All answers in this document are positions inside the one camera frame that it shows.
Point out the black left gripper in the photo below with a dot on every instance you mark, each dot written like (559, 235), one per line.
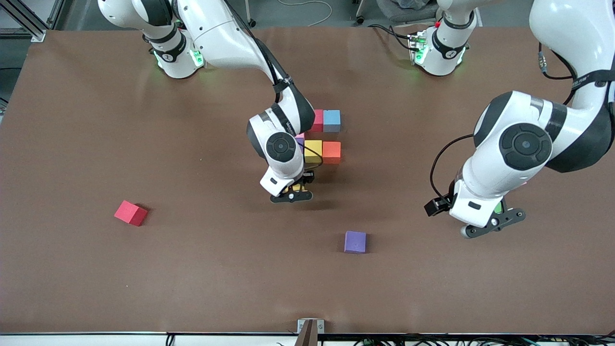
(436, 206)

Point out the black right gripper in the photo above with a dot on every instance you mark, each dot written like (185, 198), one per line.
(307, 178)

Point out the yellow foam cube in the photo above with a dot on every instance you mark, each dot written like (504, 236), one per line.
(313, 150)
(297, 188)

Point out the purple foam cube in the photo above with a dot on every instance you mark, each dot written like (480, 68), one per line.
(355, 241)
(302, 145)

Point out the orange foam cube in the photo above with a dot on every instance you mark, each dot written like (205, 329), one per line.
(331, 152)

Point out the red foam cube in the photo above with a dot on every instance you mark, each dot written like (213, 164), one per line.
(318, 120)
(130, 213)

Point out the green foam cube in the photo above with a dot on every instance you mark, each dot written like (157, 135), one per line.
(498, 207)

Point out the blue foam cube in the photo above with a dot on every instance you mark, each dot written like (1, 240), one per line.
(332, 121)

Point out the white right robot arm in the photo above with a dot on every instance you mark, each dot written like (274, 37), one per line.
(281, 146)

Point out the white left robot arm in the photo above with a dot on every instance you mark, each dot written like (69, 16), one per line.
(523, 144)

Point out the black chair caster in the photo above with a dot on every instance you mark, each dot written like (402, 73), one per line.
(360, 20)
(251, 22)

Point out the metal table edge bracket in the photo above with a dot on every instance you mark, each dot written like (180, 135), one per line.
(310, 329)

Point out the white table edge rail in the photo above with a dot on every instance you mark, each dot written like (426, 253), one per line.
(72, 340)

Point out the aluminium frame profile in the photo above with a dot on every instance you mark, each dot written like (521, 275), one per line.
(38, 35)

